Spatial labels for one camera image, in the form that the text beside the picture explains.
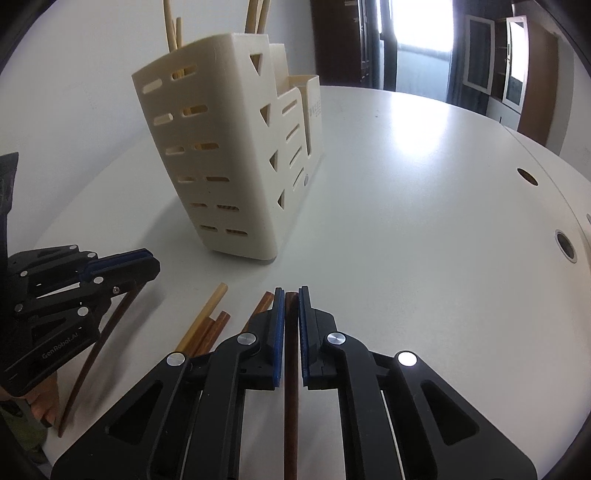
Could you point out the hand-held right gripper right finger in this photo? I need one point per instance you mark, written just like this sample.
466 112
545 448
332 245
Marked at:
304 337

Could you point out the dark curtain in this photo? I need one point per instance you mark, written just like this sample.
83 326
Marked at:
457 55

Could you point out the grey low cabinet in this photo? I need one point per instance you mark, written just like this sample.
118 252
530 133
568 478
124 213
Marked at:
503 113

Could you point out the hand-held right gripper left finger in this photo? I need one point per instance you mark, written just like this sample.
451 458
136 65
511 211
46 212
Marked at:
278 337

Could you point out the light bamboo chopstick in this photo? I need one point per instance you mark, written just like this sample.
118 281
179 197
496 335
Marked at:
264 16
251 16
179 32
170 23
203 316

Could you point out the cream plastic utensil holder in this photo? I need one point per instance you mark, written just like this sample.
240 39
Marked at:
221 138

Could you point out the bright balcony glass door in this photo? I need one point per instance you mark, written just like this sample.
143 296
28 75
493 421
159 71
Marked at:
420 46

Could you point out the dark wooden chopstick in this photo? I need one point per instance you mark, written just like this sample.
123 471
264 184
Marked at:
218 330
292 415
85 369
263 302
205 337

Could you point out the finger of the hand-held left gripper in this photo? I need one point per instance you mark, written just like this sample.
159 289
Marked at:
138 273
120 258

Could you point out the brown wooden door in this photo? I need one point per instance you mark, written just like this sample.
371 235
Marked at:
344 41

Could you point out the person's clothing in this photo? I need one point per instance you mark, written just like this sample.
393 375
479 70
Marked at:
18 434

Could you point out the white framed glass cabinet door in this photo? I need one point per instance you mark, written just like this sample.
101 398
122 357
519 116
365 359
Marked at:
478 53

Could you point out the person's left hand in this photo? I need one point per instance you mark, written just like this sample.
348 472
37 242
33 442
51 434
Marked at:
46 401

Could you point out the grey ringed table grommet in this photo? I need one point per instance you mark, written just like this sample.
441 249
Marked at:
566 245

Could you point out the brown wooden cabinet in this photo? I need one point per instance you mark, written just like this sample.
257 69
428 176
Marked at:
535 78

